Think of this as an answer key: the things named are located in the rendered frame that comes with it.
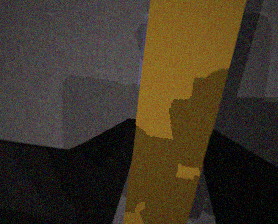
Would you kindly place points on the yellow bar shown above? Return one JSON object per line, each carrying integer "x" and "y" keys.
{"x": 188, "y": 51}

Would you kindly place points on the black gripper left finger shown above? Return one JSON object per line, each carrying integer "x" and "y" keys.
{"x": 81, "y": 185}

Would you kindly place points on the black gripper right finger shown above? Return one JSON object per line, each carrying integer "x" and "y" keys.
{"x": 242, "y": 186}

